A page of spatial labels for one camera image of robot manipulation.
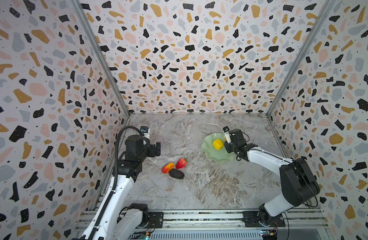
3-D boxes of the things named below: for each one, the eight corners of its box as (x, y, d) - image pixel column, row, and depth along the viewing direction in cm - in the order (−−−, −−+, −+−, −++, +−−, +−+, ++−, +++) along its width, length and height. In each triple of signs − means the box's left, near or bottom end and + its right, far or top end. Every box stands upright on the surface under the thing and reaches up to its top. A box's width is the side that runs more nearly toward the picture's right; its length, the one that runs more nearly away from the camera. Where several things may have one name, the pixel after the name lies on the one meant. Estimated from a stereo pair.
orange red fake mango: (161, 170, 92) (160, 168, 90) (171, 162, 96) (170, 160, 94) (165, 175, 91) (164, 173, 88) (175, 166, 94) (174, 164, 92)
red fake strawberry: (176, 168, 94) (175, 166, 91) (176, 160, 98) (176, 157, 95) (187, 168, 94) (186, 166, 91) (187, 160, 98) (187, 157, 95)
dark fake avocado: (168, 176, 91) (168, 173, 87) (172, 170, 93) (171, 167, 90) (181, 181, 89) (181, 178, 85) (184, 175, 91) (184, 172, 88)
